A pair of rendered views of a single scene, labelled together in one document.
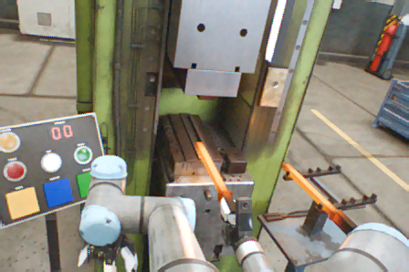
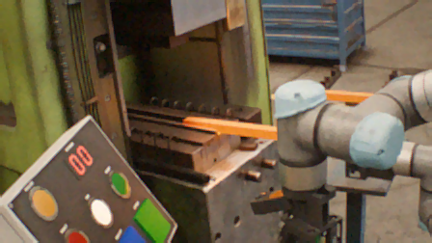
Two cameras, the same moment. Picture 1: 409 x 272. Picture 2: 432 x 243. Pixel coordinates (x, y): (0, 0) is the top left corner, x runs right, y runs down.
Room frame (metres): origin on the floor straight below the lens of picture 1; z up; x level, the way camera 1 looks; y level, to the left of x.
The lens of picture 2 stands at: (0.02, 0.69, 1.55)
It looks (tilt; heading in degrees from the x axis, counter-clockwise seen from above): 22 degrees down; 328
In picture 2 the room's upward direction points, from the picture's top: 7 degrees counter-clockwise
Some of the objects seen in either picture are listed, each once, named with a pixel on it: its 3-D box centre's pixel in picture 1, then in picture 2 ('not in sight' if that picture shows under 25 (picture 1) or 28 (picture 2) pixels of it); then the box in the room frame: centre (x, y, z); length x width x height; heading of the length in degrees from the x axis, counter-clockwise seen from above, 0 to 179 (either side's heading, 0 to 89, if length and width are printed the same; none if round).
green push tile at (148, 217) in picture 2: (89, 183); (150, 224); (0.85, 0.34, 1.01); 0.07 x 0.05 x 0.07; 134
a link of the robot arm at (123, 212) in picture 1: (111, 214); (365, 132); (0.49, 0.15, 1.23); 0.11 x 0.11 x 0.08; 12
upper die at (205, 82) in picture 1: (199, 65); (137, 7); (1.33, 0.07, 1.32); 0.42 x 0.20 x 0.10; 19
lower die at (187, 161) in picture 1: (187, 141); (155, 133); (1.33, 0.07, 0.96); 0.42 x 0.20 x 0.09; 19
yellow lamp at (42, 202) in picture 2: (8, 141); (43, 203); (0.77, 0.54, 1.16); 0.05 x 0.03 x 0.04; 109
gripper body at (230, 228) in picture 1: (239, 235); (371, 156); (0.75, -0.16, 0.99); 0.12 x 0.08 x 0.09; 19
